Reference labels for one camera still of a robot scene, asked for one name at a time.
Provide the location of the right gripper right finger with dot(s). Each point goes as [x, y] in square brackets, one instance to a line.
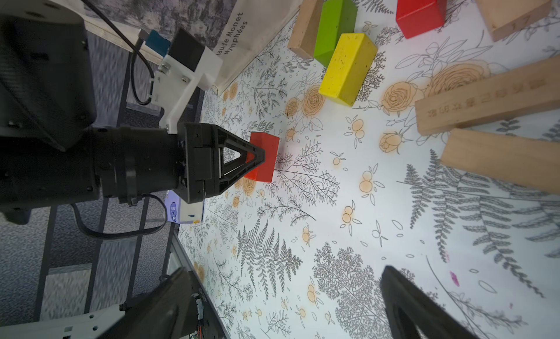
[409, 311]

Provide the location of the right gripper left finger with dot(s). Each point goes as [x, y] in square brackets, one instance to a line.
[173, 310]

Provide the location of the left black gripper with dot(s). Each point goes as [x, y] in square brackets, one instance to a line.
[206, 173]

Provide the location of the yellow wooden block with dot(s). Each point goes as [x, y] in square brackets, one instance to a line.
[348, 68]

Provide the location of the green wooden block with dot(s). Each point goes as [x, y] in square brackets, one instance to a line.
[338, 17]

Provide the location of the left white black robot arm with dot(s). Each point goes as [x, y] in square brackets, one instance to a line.
[51, 152]

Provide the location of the purple white small box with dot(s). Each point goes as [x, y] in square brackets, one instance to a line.
[181, 212]

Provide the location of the leftmost natural wooden block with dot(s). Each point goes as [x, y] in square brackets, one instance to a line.
[303, 39]

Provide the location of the beige canvas tote bag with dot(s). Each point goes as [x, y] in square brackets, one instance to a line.
[236, 30]

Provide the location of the lowest natural wooden block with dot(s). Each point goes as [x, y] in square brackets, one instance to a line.
[527, 162]

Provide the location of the natural block with engraved numbers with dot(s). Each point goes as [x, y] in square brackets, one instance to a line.
[527, 90]

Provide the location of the natural block beside red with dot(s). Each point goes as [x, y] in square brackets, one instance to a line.
[505, 17]

